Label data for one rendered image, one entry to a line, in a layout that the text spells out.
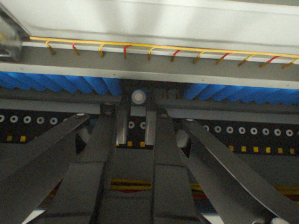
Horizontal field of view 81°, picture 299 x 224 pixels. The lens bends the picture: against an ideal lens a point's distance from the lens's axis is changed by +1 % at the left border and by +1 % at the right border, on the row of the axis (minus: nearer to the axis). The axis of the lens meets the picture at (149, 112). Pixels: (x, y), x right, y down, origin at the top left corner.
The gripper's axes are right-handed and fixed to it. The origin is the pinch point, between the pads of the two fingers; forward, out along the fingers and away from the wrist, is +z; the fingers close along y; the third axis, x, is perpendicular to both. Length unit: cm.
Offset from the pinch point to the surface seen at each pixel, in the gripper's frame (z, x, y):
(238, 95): 5.3, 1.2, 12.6
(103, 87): 6.1, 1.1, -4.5
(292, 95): 4.2, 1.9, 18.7
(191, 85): 4.1, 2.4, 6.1
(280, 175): 11.9, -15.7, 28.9
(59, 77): 3.4, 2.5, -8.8
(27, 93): 9.6, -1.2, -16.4
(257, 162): 12.3, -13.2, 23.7
